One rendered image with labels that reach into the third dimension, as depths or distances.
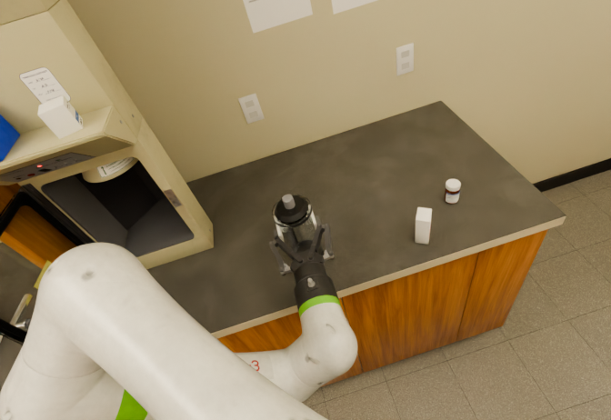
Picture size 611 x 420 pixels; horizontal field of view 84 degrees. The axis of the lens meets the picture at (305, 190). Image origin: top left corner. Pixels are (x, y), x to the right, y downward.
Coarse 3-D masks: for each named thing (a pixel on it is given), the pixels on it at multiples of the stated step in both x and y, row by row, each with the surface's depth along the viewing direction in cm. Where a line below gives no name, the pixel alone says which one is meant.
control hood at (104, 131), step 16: (96, 112) 76; (112, 112) 75; (48, 128) 75; (96, 128) 70; (112, 128) 73; (128, 128) 81; (16, 144) 73; (32, 144) 72; (48, 144) 70; (64, 144) 69; (80, 144) 70; (96, 144) 73; (112, 144) 76; (128, 144) 80; (16, 160) 69; (32, 160) 70
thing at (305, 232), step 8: (272, 208) 92; (272, 216) 90; (304, 216) 87; (280, 224) 87; (288, 224) 87; (296, 224) 86; (304, 224) 89; (312, 224) 93; (288, 232) 90; (296, 232) 90; (304, 232) 91; (312, 232) 94; (288, 240) 94; (296, 240) 92; (304, 240) 93; (312, 240) 95; (296, 248) 95; (304, 248) 95; (320, 248) 101
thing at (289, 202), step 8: (280, 200) 91; (288, 200) 86; (296, 200) 90; (304, 200) 90; (280, 208) 89; (288, 208) 88; (296, 208) 88; (304, 208) 88; (280, 216) 88; (288, 216) 87; (296, 216) 87
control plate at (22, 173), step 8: (48, 160) 73; (64, 160) 76; (72, 160) 78; (80, 160) 80; (24, 168) 73; (32, 168) 74; (40, 168) 76; (48, 168) 78; (56, 168) 80; (0, 176) 73; (8, 176) 75; (16, 176) 77; (24, 176) 78; (32, 176) 80
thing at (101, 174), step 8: (120, 160) 91; (128, 160) 93; (136, 160) 94; (96, 168) 90; (104, 168) 90; (112, 168) 90; (120, 168) 91; (128, 168) 92; (88, 176) 91; (96, 176) 91; (104, 176) 90; (112, 176) 91
